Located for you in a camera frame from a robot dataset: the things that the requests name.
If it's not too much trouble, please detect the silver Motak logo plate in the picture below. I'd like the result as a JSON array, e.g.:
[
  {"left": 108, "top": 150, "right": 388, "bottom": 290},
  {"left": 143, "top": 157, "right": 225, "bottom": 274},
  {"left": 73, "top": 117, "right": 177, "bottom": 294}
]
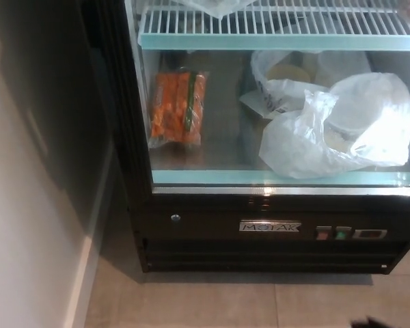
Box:
[{"left": 238, "top": 221, "right": 301, "bottom": 234}]

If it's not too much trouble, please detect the translucent printed plastic bag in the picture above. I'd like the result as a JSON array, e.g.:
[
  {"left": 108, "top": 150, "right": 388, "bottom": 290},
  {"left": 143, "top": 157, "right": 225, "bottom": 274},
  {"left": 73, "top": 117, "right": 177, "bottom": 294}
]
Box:
[{"left": 249, "top": 49, "right": 329, "bottom": 121}]

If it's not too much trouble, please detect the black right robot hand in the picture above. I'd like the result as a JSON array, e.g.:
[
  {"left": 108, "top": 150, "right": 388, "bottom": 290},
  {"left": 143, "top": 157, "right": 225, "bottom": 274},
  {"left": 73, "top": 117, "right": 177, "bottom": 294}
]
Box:
[{"left": 350, "top": 316, "right": 393, "bottom": 328}]

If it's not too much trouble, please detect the round pale yellow container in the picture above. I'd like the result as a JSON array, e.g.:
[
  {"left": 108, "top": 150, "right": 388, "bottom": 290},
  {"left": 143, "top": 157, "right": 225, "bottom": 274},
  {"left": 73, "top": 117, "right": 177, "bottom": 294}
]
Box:
[{"left": 265, "top": 64, "right": 312, "bottom": 84}]

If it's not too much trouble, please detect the large white plastic bag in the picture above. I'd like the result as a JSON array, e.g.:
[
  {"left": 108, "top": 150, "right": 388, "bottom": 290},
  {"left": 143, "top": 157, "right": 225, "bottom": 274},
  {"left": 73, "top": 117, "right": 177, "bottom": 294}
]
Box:
[{"left": 258, "top": 73, "right": 410, "bottom": 180}]

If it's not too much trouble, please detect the bag of orange carrots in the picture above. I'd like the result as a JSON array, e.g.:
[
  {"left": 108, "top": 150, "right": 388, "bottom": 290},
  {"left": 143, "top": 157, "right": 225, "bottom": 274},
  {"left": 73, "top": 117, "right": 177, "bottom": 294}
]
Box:
[{"left": 148, "top": 67, "right": 210, "bottom": 150}]

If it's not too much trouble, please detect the digital temperature display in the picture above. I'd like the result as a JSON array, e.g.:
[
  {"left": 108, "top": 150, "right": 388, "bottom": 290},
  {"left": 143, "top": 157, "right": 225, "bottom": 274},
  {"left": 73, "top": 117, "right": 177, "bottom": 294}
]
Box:
[{"left": 353, "top": 228, "right": 387, "bottom": 241}]

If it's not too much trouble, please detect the black display refrigerator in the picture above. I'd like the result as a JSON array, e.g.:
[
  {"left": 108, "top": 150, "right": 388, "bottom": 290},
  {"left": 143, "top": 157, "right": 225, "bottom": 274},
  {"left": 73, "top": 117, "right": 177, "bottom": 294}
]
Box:
[{"left": 78, "top": 0, "right": 410, "bottom": 276}]

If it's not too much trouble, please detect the white wire refrigerator shelf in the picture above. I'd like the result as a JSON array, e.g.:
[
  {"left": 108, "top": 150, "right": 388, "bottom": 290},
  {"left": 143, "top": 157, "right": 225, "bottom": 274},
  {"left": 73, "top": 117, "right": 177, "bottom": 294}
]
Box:
[{"left": 139, "top": 7, "right": 410, "bottom": 52}]

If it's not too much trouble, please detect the green rocker switch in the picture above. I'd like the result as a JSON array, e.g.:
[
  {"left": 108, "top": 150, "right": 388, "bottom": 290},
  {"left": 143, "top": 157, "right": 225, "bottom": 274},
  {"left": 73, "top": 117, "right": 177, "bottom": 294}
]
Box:
[{"left": 333, "top": 226, "right": 351, "bottom": 241}]

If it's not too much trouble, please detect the clear crumpled plastic bag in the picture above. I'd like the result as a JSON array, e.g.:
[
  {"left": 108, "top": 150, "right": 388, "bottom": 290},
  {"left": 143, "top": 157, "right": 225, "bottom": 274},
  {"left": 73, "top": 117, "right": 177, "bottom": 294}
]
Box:
[{"left": 177, "top": 0, "right": 258, "bottom": 20}]

